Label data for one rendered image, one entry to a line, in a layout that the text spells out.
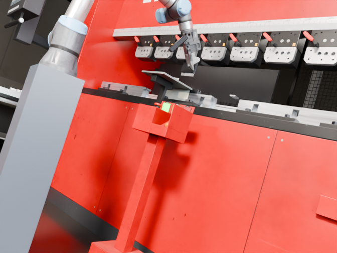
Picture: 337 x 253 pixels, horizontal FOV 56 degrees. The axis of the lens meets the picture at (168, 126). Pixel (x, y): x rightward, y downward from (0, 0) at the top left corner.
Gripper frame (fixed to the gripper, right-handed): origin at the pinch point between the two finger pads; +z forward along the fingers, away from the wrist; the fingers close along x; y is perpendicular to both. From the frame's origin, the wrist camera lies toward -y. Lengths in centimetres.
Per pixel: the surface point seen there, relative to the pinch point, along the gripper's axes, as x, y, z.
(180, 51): 25.1, 1.4, -8.3
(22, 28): 107, -104, -50
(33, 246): -36, -97, 59
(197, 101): -0.2, 0.5, 19.2
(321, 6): -32, 59, -17
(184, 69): 20.9, 0.8, 2.4
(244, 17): -1.0, 35.0, -19.7
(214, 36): 9.3, 20.0, -13.3
